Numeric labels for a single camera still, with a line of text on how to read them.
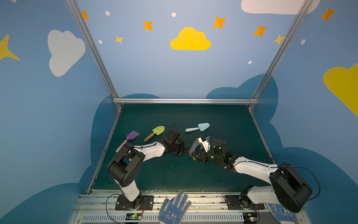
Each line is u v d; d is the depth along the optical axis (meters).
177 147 0.78
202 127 1.08
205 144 0.77
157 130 1.04
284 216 0.71
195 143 0.93
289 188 0.43
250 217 0.71
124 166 0.48
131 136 1.00
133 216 0.71
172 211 0.72
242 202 0.68
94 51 0.85
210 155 0.74
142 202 0.73
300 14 0.72
